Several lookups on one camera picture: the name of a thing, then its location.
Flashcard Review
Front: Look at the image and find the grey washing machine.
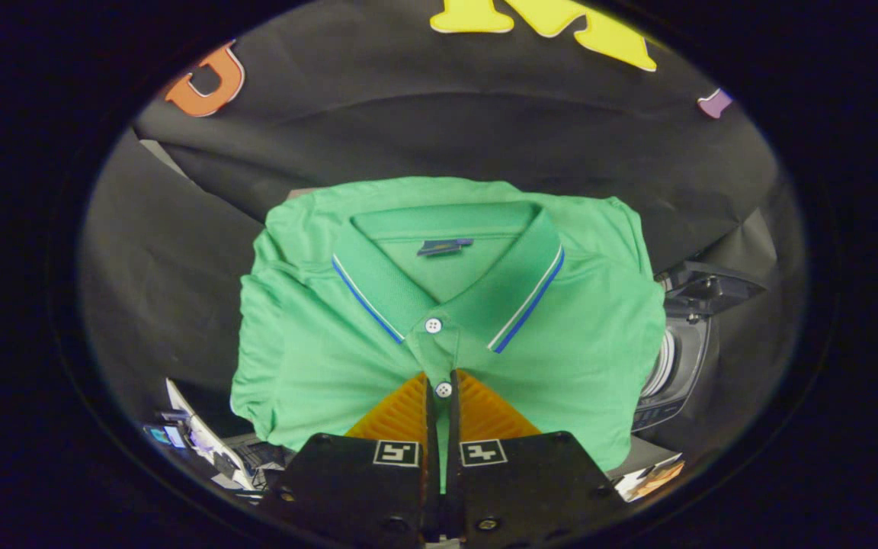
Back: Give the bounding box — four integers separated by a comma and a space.
632, 263, 766, 433

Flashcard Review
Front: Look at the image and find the white printed paper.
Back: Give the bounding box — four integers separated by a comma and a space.
142, 377, 291, 496

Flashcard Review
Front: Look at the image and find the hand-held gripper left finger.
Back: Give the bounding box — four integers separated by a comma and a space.
260, 371, 440, 547

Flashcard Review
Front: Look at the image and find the green polo shirt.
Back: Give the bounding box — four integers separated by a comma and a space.
229, 177, 667, 493

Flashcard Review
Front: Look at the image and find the black backdrop cloth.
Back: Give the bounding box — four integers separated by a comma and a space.
77, 0, 806, 458

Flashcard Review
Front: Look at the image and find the tan orange object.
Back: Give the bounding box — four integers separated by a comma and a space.
620, 459, 685, 502

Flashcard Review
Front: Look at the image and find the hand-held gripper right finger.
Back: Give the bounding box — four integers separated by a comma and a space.
448, 370, 627, 545

